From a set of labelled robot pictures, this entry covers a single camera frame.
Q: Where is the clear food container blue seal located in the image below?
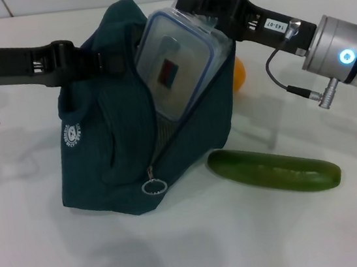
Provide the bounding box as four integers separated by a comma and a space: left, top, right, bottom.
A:
128, 0, 244, 127

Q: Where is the dark right gripper cable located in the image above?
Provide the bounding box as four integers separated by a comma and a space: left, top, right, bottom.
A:
262, 39, 340, 116

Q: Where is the dark teal insulated lunch bag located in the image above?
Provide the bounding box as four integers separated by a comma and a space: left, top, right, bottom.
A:
37, 0, 257, 227

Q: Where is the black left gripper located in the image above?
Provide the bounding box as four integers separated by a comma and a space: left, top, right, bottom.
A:
0, 28, 130, 95

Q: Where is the orange pear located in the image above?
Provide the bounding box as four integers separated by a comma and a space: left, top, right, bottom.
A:
227, 55, 249, 93

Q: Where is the green cucumber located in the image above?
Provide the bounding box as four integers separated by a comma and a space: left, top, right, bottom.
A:
205, 134, 344, 206

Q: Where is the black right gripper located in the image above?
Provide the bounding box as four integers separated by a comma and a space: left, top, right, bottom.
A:
174, 0, 323, 74

